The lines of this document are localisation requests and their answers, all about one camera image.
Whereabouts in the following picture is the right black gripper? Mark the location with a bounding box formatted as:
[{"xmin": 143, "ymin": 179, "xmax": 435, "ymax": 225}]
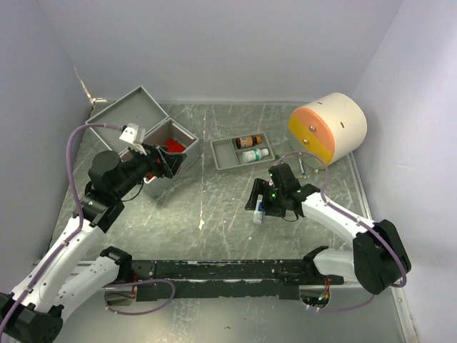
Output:
[{"xmin": 245, "ymin": 178, "xmax": 286, "ymax": 217}]

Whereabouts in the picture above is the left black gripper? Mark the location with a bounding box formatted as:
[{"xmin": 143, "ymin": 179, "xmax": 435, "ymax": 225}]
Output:
[{"xmin": 114, "ymin": 141, "xmax": 186, "ymax": 198}]

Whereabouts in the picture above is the red first aid pouch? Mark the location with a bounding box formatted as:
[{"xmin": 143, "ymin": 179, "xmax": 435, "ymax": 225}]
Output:
[{"xmin": 146, "ymin": 138, "xmax": 185, "ymax": 179}]

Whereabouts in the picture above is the white green pill bottle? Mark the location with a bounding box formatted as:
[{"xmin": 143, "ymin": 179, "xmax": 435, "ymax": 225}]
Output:
[{"xmin": 242, "ymin": 149, "xmax": 270, "ymax": 163}]

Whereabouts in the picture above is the white blue tube bottle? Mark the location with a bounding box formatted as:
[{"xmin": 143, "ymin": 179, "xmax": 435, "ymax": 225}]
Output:
[{"xmin": 253, "ymin": 195, "xmax": 264, "ymax": 224}]

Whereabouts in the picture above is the orange brown bottle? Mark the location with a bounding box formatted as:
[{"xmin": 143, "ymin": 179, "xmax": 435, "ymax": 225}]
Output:
[{"xmin": 235, "ymin": 136, "xmax": 262, "ymax": 149}]

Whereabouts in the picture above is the grey storage case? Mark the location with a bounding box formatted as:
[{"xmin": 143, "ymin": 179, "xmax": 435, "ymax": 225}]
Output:
[{"xmin": 86, "ymin": 86, "xmax": 200, "ymax": 198}]

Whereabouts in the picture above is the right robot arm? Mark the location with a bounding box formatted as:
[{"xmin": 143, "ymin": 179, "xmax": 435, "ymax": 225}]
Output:
[{"xmin": 245, "ymin": 164, "xmax": 411, "ymax": 295}]

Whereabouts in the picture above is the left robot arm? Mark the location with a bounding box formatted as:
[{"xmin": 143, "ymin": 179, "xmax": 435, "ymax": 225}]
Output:
[{"xmin": 1, "ymin": 145, "xmax": 186, "ymax": 342}]

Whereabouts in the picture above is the beige cylinder drum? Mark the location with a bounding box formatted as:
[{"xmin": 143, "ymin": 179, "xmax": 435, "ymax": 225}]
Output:
[{"xmin": 288, "ymin": 92, "xmax": 367, "ymax": 169}]

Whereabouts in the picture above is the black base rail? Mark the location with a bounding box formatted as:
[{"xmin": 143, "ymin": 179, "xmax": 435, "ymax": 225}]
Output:
[{"xmin": 114, "ymin": 258, "xmax": 327, "ymax": 302}]

